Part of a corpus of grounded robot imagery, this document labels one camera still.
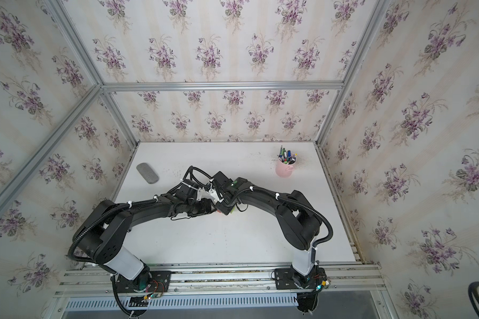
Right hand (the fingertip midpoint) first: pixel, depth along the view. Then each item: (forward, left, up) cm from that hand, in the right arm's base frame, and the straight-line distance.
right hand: (227, 205), depth 89 cm
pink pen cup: (+19, -28, +1) cm, 34 cm away
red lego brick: (-2, +4, -1) cm, 5 cm away
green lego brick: (-6, -3, +7) cm, 10 cm away
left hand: (-1, +7, -3) cm, 7 cm away
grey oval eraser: (+17, +42, -1) cm, 46 cm away
